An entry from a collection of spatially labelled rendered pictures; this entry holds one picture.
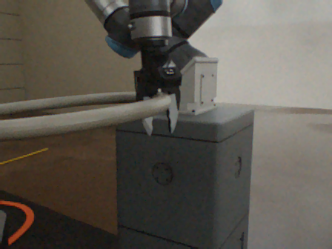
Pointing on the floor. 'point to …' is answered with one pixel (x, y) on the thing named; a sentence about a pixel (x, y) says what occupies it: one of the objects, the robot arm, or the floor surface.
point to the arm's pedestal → (185, 181)
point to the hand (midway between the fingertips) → (161, 130)
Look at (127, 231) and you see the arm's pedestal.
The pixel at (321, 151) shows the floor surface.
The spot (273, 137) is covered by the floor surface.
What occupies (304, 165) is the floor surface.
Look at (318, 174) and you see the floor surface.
